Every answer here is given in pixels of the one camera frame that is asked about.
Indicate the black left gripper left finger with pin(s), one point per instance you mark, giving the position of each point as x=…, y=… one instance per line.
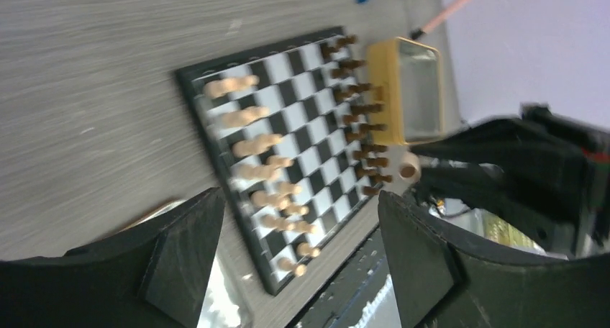
x=94, y=285

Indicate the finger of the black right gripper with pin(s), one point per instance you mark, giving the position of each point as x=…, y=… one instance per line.
x=537, y=214
x=497, y=140

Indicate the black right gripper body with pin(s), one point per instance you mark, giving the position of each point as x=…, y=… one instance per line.
x=591, y=185

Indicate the silver tin lid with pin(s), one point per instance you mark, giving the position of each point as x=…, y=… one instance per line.
x=214, y=292

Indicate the light chess piece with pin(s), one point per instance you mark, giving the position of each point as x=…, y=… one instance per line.
x=410, y=168

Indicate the gold square metal tin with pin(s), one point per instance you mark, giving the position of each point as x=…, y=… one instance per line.
x=407, y=81

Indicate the pink tripod stand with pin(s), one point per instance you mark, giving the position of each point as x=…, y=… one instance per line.
x=436, y=21

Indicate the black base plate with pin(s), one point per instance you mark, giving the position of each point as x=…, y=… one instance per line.
x=359, y=294

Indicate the black and white chessboard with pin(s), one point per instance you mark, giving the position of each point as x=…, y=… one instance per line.
x=277, y=100

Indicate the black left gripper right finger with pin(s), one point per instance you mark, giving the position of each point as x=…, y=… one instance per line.
x=445, y=276

